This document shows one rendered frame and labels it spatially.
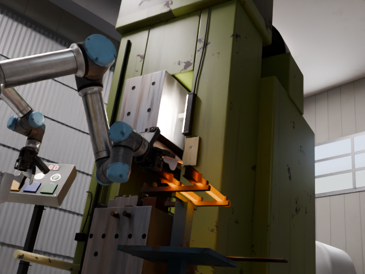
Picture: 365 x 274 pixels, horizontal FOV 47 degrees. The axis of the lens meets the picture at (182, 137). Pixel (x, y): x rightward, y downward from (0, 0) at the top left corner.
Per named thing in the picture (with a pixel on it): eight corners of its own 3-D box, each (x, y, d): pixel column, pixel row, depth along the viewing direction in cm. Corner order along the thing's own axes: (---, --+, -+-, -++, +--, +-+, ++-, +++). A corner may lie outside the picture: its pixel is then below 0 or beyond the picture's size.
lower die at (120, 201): (135, 209, 220) (138, 193, 224) (106, 210, 231) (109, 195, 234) (177, 229, 252) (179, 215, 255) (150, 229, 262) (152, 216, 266)
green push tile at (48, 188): (52, 193, 235) (57, 184, 241) (39, 191, 236) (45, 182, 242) (52, 195, 236) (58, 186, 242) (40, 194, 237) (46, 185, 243)
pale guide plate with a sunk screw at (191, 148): (195, 164, 227) (199, 136, 234) (181, 166, 231) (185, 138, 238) (197, 166, 228) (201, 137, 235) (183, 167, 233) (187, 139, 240)
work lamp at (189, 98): (192, 131, 235) (207, 4, 272) (181, 133, 239) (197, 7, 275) (195, 135, 238) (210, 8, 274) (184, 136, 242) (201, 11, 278)
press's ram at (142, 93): (168, 128, 231) (177, 66, 248) (114, 136, 251) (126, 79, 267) (205, 156, 263) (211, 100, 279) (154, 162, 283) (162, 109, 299)
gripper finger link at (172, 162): (181, 174, 164) (159, 168, 161) (182, 160, 167) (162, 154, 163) (184, 172, 162) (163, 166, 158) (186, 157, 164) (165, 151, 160)
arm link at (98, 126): (65, 66, 163) (90, 189, 153) (72, 52, 154) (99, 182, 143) (94, 65, 169) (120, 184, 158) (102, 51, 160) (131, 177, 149)
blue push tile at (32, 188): (35, 191, 236) (40, 182, 242) (22, 190, 237) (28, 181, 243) (36, 193, 237) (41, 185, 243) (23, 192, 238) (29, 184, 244)
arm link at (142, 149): (126, 134, 153) (145, 132, 149) (133, 139, 156) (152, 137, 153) (123, 153, 150) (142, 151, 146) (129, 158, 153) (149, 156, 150)
